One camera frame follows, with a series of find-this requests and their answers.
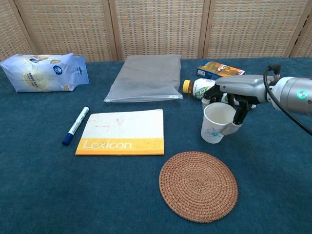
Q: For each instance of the white blue marker pen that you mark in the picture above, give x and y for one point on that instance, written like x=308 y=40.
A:
x=75 y=125

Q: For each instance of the round woven rattan coaster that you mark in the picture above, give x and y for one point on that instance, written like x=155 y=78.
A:
x=197 y=182

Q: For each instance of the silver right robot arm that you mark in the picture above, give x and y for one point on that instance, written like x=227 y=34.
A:
x=297 y=95

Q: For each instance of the colourful small carton box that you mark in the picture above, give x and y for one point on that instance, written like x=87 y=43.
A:
x=219 y=69

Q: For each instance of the white paper cup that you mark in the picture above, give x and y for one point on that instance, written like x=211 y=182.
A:
x=212 y=122

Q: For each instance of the blue felt table cover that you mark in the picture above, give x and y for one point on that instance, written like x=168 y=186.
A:
x=73 y=190

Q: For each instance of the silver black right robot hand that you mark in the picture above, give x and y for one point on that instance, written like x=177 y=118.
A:
x=243 y=87

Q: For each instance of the white tissue pack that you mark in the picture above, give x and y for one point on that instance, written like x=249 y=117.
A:
x=36 y=75

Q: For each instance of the white yellow Lexicon notebook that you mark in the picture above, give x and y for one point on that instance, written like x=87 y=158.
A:
x=122 y=131

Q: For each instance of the grey frosted zip bag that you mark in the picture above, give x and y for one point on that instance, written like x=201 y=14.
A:
x=146 y=78

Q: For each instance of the yellow capped drink bottle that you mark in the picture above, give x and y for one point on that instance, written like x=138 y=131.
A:
x=200 y=89

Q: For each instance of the woven wooden folding screen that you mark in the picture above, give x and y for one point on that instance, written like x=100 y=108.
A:
x=158 y=24

